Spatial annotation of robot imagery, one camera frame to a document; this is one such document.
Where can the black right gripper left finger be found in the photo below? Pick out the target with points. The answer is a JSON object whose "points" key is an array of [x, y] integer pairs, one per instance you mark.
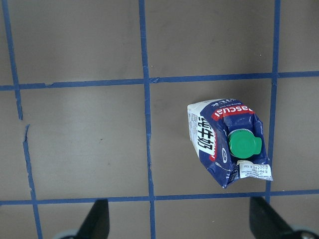
{"points": [[97, 223]]}

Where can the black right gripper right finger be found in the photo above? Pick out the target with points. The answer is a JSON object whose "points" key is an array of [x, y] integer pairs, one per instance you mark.
{"points": [[266, 223]]}

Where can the blue Pascual milk carton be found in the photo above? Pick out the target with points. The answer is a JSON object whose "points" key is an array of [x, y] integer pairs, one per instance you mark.
{"points": [[228, 139]]}

